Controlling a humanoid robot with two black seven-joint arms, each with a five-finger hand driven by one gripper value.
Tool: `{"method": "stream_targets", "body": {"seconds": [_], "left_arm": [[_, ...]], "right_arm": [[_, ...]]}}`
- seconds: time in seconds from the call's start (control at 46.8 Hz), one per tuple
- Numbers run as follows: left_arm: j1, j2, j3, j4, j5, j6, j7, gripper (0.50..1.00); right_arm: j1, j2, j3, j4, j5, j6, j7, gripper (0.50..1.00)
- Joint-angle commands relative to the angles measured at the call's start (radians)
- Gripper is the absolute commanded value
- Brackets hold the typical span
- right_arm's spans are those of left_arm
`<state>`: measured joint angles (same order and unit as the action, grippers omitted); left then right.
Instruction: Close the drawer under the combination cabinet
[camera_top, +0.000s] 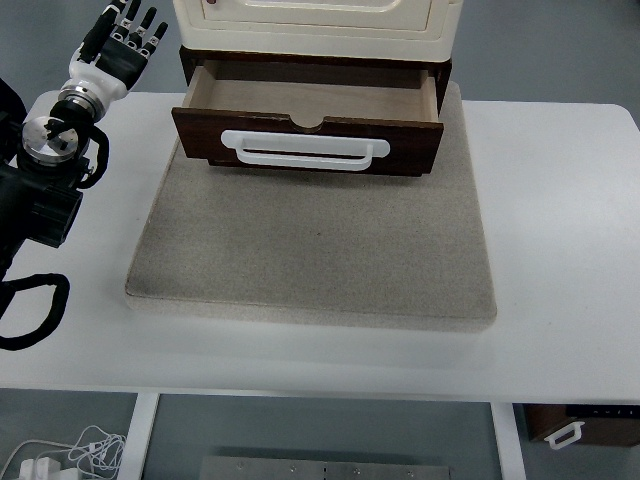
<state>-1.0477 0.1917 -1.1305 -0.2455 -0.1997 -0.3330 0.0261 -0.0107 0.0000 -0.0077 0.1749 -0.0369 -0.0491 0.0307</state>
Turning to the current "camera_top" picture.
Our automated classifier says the cream plastic cabinet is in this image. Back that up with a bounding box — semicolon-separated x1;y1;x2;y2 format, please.
172;0;459;64

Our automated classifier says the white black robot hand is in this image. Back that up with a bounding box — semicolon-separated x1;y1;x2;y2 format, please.
68;0;170;101

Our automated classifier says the white plastic drawer handle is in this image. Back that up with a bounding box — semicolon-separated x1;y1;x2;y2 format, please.
219;129;391;171

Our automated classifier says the brown wooden box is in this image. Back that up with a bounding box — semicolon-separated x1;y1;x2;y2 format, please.
522;403;640;448

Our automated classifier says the white cable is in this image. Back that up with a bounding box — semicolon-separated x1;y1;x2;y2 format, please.
0;425;129;480

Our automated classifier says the dark brown wooden drawer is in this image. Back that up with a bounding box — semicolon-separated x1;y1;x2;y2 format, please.
171;59;445;179

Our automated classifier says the white table leg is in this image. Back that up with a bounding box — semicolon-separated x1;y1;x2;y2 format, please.
489;402;527;480
121;393;161;480

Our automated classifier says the small white plastic handle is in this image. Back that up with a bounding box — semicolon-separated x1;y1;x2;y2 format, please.
543;420;586;450

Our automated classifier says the white charger plug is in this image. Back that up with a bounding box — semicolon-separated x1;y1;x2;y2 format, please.
18;455;64;480

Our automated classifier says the grey metal plate with screws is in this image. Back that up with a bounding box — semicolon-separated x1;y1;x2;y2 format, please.
199;454;454;480

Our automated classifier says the grey fabric mat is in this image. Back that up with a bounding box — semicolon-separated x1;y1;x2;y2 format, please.
123;82;500;335

